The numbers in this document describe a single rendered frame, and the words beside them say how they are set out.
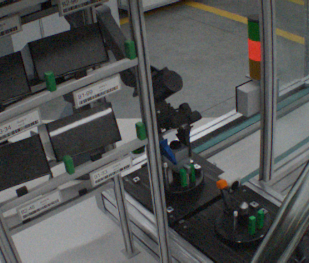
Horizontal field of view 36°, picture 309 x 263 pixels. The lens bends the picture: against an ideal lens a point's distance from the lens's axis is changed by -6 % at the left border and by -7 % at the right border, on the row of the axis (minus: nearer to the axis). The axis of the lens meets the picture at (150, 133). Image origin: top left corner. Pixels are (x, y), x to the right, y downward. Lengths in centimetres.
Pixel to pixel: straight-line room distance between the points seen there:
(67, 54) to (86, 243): 67
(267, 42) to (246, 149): 51
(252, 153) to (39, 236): 69
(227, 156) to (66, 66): 81
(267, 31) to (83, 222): 75
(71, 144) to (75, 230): 55
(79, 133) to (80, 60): 14
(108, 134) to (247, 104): 41
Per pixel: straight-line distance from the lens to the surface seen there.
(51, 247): 140
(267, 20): 114
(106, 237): 139
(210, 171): 139
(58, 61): 84
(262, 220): 117
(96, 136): 92
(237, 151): 156
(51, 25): 436
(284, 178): 143
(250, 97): 122
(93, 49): 86
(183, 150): 128
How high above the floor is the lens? 181
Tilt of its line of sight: 32 degrees down
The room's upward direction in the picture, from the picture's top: 7 degrees counter-clockwise
